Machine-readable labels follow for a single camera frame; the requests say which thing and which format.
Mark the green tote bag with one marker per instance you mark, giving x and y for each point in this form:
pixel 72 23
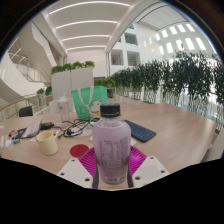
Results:
pixel 85 100

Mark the black office chair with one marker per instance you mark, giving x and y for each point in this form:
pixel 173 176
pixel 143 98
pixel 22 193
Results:
pixel 26 111

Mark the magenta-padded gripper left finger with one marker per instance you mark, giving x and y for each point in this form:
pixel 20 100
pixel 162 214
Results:
pixel 87 161

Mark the dark blue keyboard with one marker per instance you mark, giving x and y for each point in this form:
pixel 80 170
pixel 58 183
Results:
pixel 141 131

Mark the open booklet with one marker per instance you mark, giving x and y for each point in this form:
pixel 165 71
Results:
pixel 31 130

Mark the white planter partition with plants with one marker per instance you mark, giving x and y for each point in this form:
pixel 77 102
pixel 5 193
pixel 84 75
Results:
pixel 71 81

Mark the flat round red coaster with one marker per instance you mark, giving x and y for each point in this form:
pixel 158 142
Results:
pixel 78 150

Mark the small teal object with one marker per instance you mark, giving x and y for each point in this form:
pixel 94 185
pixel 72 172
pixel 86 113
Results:
pixel 16 141

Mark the pale yellow mug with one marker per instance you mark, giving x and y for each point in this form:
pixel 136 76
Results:
pixel 47 144

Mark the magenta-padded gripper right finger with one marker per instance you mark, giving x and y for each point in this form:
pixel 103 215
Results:
pixel 138 161

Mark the row of green hedge plants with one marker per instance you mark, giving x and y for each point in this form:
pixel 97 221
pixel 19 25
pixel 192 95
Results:
pixel 173 78

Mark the black power adapter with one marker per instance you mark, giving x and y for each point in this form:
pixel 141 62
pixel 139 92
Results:
pixel 46 126

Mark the group of ceiling light strips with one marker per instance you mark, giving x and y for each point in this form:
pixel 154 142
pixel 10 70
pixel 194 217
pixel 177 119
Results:
pixel 86 23

